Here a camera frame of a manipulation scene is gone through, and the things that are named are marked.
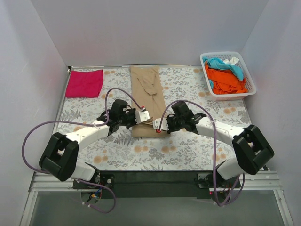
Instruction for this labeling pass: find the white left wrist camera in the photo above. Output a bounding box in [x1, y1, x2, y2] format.
[135, 107, 150, 124]

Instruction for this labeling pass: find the beige t shirt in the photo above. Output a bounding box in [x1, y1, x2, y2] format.
[130, 66, 169, 138]

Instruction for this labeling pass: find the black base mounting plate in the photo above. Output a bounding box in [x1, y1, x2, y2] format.
[72, 170, 242, 201]

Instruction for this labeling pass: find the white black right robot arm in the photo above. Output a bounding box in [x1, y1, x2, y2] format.
[166, 101, 275, 187]

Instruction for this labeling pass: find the teal t shirt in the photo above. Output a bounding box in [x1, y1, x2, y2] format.
[203, 58, 244, 81]

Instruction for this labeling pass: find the white plastic laundry basket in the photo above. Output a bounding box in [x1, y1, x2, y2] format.
[200, 51, 256, 101]

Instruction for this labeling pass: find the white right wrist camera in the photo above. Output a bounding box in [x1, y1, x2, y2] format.
[152, 118, 169, 131]

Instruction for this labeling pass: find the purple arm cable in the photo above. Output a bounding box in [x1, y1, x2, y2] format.
[158, 100, 245, 207]
[21, 87, 145, 214]

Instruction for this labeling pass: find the aluminium frame rail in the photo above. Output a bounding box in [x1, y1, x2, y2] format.
[20, 171, 293, 226]

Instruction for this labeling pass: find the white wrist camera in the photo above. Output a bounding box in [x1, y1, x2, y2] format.
[135, 107, 150, 124]
[152, 118, 169, 131]

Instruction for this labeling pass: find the floral patterned table mat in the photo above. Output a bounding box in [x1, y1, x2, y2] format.
[55, 67, 251, 170]

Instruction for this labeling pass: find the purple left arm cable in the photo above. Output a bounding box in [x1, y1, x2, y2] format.
[21, 87, 145, 214]

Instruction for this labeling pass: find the white cloth in basket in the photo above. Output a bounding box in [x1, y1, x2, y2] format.
[223, 56, 239, 65]

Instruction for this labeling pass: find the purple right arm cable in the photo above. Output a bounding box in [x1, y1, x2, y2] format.
[158, 100, 245, 207]

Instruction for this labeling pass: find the orange t shirt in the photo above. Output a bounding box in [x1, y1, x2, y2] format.
[205, 63, 249, 95]

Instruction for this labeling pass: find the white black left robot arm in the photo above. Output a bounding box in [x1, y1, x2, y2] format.
[39, 99, 145, 188]

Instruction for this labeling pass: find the folded pink t shirt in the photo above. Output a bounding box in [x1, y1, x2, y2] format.
[65, 70, 104, 98]

